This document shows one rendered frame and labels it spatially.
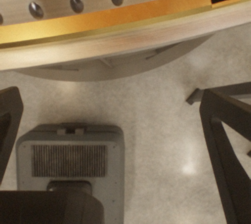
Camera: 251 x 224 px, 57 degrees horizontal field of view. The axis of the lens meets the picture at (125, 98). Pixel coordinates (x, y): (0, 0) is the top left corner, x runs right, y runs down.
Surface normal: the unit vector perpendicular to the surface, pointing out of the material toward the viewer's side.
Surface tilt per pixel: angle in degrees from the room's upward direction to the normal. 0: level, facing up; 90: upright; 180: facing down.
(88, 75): 0
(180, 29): 0
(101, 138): 45
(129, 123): 0
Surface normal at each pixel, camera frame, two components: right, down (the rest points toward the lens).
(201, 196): 0.03, 0.11
